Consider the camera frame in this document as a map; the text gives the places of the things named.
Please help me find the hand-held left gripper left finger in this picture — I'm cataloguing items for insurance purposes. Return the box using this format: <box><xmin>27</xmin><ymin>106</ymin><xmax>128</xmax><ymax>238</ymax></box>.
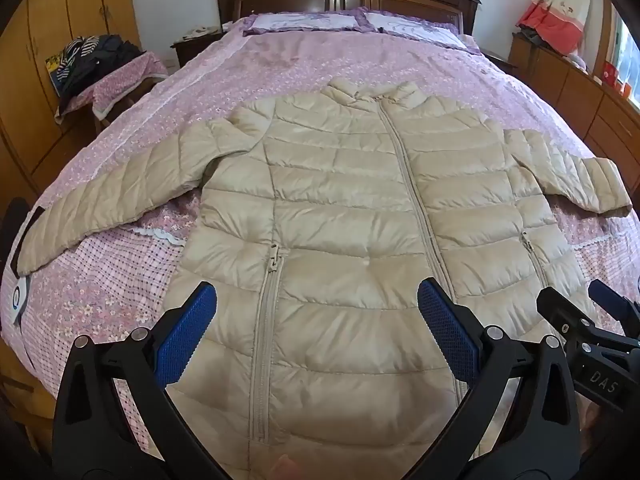
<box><xmin>52</xmin><ymin>280</ymin><xmax>226</xmax><ymax>480</ymax></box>

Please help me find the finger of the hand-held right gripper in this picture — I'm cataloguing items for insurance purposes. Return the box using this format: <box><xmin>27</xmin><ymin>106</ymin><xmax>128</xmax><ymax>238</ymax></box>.
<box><xmin>536</xmin><ymin>287</ymin><xmax>596</xmax><ymax>342</ymax></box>
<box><xmin>588</xmin><ymin>280</ymin><xmax>640</xmax><ymax>336</ymax></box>

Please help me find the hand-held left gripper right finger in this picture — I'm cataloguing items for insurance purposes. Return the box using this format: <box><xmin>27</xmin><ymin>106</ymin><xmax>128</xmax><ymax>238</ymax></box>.
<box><xmin>415</xmin><ymin>276</ymin><xmax>581</xmax><ymax>480</ymax></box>

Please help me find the beige puffer jacket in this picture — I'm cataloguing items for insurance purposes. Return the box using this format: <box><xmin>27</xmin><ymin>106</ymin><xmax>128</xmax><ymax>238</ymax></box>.
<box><xmin>17</xmin><ymin>77</ymin><xmax>633</xmax><ymax>480</ymax></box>

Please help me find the pile of dark clothes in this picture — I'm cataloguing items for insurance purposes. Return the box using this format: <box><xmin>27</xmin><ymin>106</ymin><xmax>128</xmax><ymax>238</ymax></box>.
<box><xmin>56</xmin><ymin>35</ymin><xmax>146</xmax><ymax>103</ymax></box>

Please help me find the black smartphone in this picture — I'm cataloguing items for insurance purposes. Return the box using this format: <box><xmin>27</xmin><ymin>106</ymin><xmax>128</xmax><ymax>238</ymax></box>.
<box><xmin>10</xmin><ymin>200</ymin><xmax>46</xmax><ymax>276</ymax></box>

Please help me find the light wooden dresser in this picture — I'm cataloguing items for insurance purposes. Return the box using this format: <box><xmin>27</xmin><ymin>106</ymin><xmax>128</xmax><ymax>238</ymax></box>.
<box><xmin>509</xmin><ymin>32</ymin><xmax>640</xmax><ymax>161</ymax></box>

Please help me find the window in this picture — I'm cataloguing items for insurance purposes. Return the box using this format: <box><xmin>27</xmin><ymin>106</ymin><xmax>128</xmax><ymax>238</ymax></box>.
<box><xmin>607</xmin><ymin>10</ymin><xmax>640</xmax><ymax>111</ymax></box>

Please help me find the pink floral tablecloth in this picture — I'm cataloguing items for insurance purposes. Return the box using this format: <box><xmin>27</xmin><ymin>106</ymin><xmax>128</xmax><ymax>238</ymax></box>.
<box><xmin>54</xmin><ymin>51</ymin><xmax>170</xmax><ymax>123</ymax></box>

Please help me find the pink floral bedspread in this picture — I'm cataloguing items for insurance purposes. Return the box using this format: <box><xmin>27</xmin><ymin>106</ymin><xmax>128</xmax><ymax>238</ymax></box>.
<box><xmin>0</xmin><ymin>10</ymin><xmax>640</xmax><ymax>461</ymax></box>

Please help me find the yellow and blue picture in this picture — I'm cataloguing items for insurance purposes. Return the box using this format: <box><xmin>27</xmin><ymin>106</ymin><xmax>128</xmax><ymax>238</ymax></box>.
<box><xmin>45</xmin><ymin>52</ymin><xmax>68</xmax><ymax>96</ymax></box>

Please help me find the purple ruffled pillow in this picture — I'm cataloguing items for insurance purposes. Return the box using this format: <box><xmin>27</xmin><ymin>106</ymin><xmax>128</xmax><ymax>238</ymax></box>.
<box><xmin>243</xmin><ymin>11</ymin><xmax>368</xmax><ymax>37</ymax></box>
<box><xmin>361</xmin><ymin>7</ymin><xmax>481</xmax><ymax>52</ymax></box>

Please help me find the floral curtain with red hem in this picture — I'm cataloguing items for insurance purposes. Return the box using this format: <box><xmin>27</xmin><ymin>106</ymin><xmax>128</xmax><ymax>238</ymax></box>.
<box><xmin>516</xmin><ymin>0</ymin><xmax>598</xmax><ymax>56</ymax></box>

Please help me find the light wooden wardrobe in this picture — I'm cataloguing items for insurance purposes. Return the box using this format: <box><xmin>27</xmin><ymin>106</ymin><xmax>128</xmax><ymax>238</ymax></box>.
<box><xmin>0</xmin><ymin>0</ymin><xmax>146</xmax><ymax>196</ymax></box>

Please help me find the white device with ring light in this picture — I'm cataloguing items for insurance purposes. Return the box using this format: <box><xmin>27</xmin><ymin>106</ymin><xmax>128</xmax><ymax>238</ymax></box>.
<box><xmin>0</xmin><ymin>275</ymin><xmax>33</xmax><ymax>331</ymax></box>

